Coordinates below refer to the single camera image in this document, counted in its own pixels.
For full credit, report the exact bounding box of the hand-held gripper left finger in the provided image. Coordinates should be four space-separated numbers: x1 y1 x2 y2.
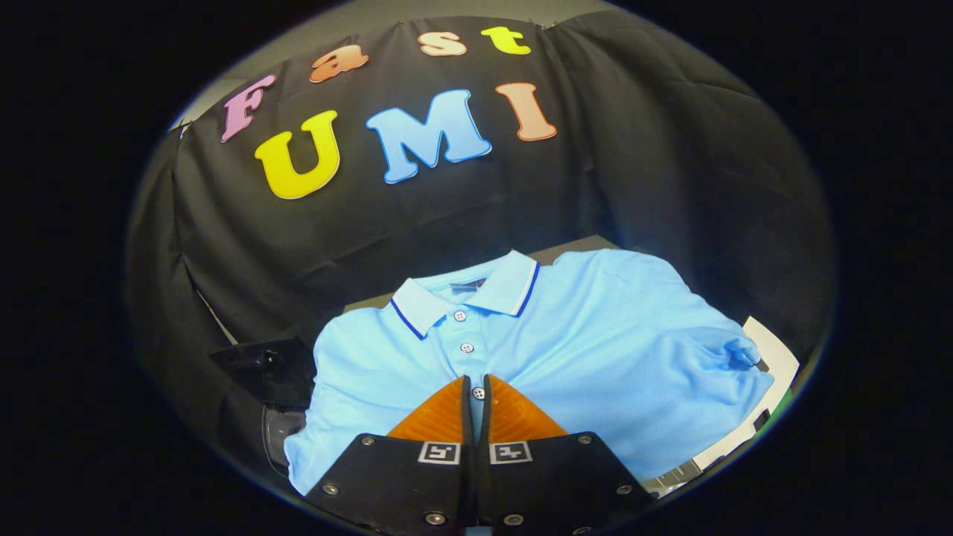
304 374 477 536

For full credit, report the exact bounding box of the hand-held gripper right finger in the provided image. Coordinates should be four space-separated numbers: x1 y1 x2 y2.
474 374 656 536

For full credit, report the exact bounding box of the beige cabinet with dark top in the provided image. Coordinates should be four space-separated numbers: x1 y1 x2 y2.
344 235 620 313

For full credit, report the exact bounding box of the black backdrop cloth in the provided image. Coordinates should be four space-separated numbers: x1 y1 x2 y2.
125 11 835 418

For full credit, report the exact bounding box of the light blue polo shirt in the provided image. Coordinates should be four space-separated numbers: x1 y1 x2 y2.
284 249 775 496

